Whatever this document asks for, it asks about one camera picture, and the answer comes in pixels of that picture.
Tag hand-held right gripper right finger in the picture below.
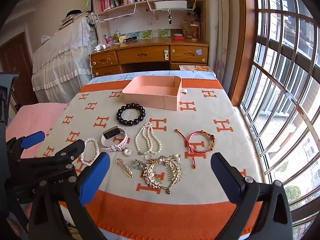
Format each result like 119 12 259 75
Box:
211 152 293 240

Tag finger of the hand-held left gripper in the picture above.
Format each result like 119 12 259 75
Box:
14 139 86 173
5 131 46 159

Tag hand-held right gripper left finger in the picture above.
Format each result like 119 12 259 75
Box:
27 152 111 240

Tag small pearl bracelet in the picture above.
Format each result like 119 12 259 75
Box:
80 138 100 166

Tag gold pearl pin brooch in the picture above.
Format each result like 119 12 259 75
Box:
115 158 134 178

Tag red string bracelet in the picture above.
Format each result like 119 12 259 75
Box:
174 128 216 169

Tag light blue stone earrings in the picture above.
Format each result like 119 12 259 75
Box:
134 158 146 172

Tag pink strap smartwatch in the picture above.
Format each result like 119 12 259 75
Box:
101 126 128 153

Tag gold rhinestone hair comb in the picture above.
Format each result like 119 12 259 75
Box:
140 155 183 195

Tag black bead bracelet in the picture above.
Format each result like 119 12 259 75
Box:
116 103 146 127

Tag long pearl necklace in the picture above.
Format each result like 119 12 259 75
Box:
134 122 162 155

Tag pink box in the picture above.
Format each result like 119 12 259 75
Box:
122 75 188 111

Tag pink blanket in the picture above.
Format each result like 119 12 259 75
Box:
5 102 69 159

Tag orange patterned blanket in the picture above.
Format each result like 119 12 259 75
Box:
35 79 265 235

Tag brown wooden door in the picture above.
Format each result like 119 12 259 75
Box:
0 31 39 105

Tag lace covered piano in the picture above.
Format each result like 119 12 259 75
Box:
31 17 98 103

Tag pen holder with pens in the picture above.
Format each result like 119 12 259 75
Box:
105 30 121 44

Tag wooden desk with drawers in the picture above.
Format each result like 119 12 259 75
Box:
89 38 210 78

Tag stack of books and hat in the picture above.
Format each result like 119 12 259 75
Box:
59 10 87 30

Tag green leaf pictures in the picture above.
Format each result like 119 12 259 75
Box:
125 29 171 40

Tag pale curtain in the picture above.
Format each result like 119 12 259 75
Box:
205 0 242 85

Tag red patterned cup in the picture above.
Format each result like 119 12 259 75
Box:
190 24 200 40

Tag white plastic tray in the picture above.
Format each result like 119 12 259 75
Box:
154 0 188 9

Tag white charger with cable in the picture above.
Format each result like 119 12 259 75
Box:
89 44 107 78

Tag wooden window frame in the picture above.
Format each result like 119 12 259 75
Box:
229 0 259 105

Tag white wire basket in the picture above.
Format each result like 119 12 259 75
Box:
146 0 198 13
96 2 140 23

